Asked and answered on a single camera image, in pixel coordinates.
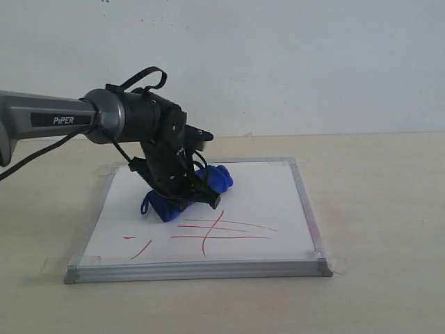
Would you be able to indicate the blue cloth eraser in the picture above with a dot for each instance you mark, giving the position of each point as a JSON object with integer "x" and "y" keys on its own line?
{"x": 219, "y": 180}

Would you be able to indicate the clear tape back right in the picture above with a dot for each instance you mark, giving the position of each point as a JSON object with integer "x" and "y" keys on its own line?
{"x": 287, "y": 161}

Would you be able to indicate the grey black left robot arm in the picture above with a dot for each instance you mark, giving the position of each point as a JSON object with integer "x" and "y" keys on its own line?
{"x": 32, "y": 125}

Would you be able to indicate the clear tape front right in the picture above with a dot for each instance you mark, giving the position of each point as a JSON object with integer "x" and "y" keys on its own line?
{"x": 328, "y": 265}

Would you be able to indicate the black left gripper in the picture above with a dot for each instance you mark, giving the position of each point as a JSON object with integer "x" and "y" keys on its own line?
{"x": 169, "y": 174}

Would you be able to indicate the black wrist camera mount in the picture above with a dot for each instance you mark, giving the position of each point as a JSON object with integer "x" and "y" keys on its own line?
{"x": 195, "y": 139}

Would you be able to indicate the white board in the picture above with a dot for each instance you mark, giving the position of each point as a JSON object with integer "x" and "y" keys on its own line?
{"x": 263, "y": 227}

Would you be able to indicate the clear tape back left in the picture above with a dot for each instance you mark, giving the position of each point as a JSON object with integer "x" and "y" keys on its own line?
{"x": 105, "y": 170}

